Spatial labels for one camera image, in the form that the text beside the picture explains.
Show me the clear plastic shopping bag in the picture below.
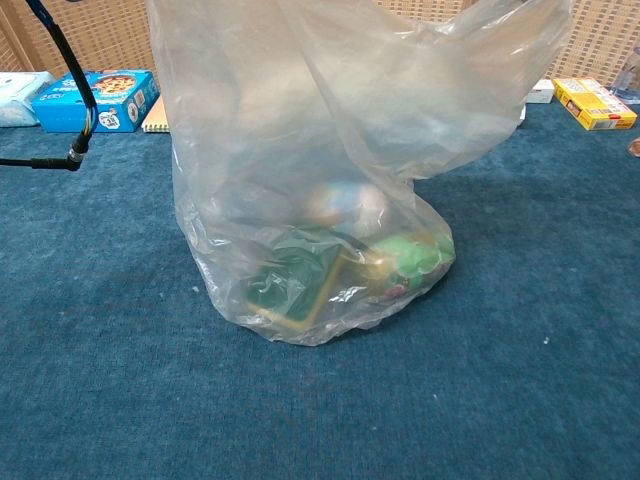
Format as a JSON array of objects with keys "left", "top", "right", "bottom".
[{"left": 146, "top": 0, "right": 574, "bottom": 347}]

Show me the jar with colourful label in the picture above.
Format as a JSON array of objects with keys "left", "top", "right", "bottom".
[{"left": 299, "top": 182, "right": 391, "bottom": 239}]

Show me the dark green box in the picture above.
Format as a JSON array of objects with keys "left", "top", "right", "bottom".
[{"left": 244, "top": 234, "right": 351, "bottom": 331}]

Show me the light green snack packet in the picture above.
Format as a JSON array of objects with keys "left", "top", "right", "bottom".
[{"left": 349, "top": 232, "right": 457, "bottom": 304}]

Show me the kraft spiral notebook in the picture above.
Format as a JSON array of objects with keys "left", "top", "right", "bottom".
[{"left": 142, "top": 94, "right": 171, "bottom": 134}]

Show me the blue cookie box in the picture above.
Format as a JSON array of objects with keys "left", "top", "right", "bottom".
[{"left": 31, "top": 69, "right": 161, "bottom": 134}]

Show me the teal carpet table cover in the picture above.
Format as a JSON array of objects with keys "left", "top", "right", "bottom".
[{"left": 0, "top": 102, "right": 640, "bottom": 480}]

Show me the small white box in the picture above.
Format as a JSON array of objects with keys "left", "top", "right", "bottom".
[{"left": 524, "top": 78, "right": 556, "bottom": 105}]

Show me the yellow box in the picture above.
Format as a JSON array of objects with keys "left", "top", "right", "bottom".
[{"left": 552, "top": 77, "right": 639, "bottom": 132}]

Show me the light blue wet wipes pack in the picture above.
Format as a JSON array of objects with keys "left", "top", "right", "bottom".
[{"left": 0, "top": 70, "right": 56, "bottom": 128}]

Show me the clear water bottle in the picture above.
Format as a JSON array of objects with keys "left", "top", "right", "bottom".
[{"left": 610, "top": 42, "right": 640, "bottom": 105}]

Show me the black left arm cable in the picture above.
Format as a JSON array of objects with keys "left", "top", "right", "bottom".
[{"left": 0, "top": 0, "right": 99, "bottom": 173}]

